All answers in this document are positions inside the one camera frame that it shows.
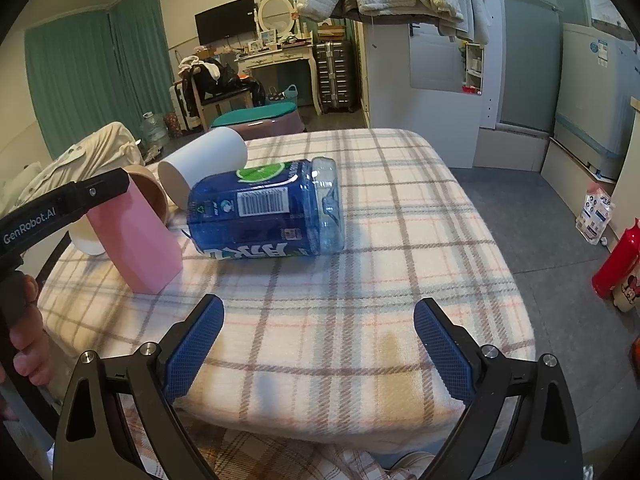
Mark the white printed bag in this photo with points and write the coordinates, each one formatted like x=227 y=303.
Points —
x=595 y=215

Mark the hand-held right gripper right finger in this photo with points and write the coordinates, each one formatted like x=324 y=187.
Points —
x=442 y=350

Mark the pink square cup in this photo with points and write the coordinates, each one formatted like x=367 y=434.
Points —
x=135 y=240

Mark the beige jacket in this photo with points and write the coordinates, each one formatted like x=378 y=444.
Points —
x=90 y=155

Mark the clear water jug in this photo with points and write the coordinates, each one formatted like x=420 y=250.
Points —
x=155 y=132

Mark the small white wall shelf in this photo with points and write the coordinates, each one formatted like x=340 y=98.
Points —
x=473 y=70

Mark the brown paper cup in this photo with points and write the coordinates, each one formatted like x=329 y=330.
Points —
x=150 y=191

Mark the white leaning board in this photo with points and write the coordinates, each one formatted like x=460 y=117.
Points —
x=575 y=180

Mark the pile of dark clothes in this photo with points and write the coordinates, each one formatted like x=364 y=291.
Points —
x=220 y=77

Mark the white wardrobe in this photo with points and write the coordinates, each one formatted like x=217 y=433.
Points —
x=425 y=115

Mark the small white cup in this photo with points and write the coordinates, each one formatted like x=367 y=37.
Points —
x=85 y=241

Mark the wooden chair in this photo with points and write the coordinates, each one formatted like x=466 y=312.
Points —
x=220 y=102

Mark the silver suitcase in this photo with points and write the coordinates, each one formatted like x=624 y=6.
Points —
x=336 y=77

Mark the person's left hand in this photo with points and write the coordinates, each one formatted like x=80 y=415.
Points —
x=32 y=350

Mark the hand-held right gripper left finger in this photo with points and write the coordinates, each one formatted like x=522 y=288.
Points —
x=195 y=350

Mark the white paper cup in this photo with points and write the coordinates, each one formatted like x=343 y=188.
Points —
x=210 y=155

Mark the black television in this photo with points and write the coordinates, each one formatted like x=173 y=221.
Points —
x=225 y=20

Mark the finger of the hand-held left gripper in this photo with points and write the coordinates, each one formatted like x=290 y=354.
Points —
x=100 y=190

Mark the white dressing table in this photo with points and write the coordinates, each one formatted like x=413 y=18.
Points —
x=280 y=57

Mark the red bottle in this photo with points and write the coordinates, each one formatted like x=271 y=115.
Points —
x=617 y=265

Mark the grey hanging garment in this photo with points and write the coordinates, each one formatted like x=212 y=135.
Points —
x=475 y=5

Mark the oval white mirror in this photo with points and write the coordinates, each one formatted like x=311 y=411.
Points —
x=276 y=12

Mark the pink storage box green lid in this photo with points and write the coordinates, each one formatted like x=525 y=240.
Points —
x=260 y=120

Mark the white shoe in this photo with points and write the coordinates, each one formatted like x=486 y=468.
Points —
x=410 y=467

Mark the blue clear plastic cup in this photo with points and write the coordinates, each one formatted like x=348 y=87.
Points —
x=260 y=230

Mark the plaid blanket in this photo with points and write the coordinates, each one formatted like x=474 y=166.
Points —
x=325 y=335

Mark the teal laundry basket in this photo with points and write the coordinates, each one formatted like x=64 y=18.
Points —
x=287 y=94

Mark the frosted glass door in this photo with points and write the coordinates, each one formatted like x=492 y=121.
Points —
x=530 y=50

